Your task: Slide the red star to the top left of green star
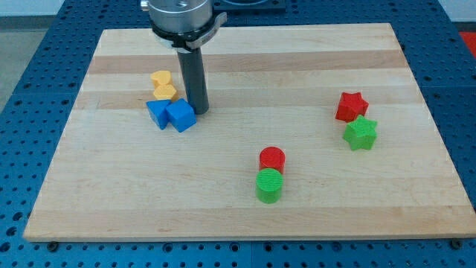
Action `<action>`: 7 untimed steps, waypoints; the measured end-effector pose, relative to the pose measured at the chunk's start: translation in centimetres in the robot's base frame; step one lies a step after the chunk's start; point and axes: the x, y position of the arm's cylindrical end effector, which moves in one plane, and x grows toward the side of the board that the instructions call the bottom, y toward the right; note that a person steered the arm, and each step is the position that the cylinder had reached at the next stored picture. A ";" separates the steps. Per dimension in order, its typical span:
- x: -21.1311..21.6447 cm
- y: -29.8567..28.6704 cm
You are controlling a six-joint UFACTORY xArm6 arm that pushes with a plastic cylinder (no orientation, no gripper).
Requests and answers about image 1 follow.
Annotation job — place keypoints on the red star block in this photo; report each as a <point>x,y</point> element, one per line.
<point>350,106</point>

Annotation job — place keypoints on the wooden board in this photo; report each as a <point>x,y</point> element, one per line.
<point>115,176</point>

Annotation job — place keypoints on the green cylinder block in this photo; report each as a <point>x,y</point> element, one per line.
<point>269,183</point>

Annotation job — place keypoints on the blue cube block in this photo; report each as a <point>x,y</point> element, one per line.
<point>181,115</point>

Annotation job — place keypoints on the yellow heart block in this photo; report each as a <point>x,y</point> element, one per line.
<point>161,78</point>

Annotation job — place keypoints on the yellow hexagon block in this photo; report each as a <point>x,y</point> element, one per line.
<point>166,92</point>

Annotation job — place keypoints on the green star block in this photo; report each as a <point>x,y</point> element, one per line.
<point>361,133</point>

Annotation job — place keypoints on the red cylinder block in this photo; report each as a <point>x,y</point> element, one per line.
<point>272,157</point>

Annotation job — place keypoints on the blue triangle block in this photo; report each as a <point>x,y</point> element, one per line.
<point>158,113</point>

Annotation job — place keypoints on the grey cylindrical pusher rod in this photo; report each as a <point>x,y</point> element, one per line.
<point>193,75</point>

